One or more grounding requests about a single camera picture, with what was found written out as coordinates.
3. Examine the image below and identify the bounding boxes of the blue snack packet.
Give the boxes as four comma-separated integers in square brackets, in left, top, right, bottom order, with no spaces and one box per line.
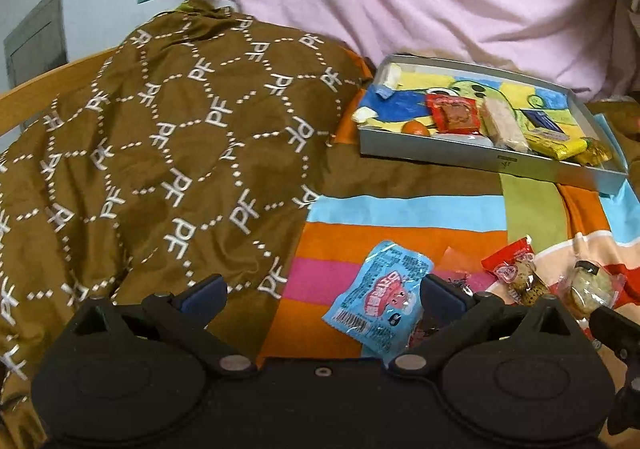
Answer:
[323,241,434,362]

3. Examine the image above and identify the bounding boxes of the red clear nut packet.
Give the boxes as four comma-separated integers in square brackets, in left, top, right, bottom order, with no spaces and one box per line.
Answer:
[480,235,550,306]

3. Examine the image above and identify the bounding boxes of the orange jelly cup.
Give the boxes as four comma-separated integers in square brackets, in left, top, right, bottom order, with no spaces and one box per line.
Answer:
[401,120,431,137]

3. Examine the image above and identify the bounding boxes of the clear rice cracker pack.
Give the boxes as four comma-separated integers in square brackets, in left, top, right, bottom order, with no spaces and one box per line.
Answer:
[480,98,529,153]

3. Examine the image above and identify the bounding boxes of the red square snack packet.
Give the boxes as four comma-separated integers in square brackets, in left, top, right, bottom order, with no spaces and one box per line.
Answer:
[426,94,480,135]

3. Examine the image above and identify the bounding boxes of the yellow snack bar box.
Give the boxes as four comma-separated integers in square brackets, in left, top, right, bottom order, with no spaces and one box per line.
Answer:
[524,128,588,161]

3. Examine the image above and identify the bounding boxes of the dark dried-fruit snack packet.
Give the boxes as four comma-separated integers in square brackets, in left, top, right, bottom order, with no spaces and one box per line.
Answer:
[408,273,477,351]

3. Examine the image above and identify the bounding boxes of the clear round cookie packet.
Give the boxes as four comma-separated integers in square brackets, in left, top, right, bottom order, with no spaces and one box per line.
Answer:
[556,259,626,321]

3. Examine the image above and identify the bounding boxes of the colourful cartoon bedsheet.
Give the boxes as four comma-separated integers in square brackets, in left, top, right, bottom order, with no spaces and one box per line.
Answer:
[257,48,640,430]

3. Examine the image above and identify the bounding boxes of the brown PF patterned blanket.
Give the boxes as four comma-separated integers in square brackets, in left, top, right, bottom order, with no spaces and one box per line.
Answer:
[1,0,371,448]

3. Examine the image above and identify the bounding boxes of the gold foil candy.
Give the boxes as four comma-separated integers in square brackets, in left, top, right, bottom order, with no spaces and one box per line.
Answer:
[574,137,613,167]

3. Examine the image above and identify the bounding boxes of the grey cartoon-lined tray box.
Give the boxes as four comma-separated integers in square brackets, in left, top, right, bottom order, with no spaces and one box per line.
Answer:
[352,53,628,194]

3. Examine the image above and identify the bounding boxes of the striped clothes in bag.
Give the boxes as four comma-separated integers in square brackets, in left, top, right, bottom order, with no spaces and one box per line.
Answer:
[602,0,639,98]

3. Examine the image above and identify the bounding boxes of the wooden bed frame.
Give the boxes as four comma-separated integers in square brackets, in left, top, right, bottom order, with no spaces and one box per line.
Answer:
[0,48,116,135]

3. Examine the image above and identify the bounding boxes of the grey wall panel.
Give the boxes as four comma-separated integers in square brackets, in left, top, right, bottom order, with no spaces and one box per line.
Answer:
[3,0,68,88]

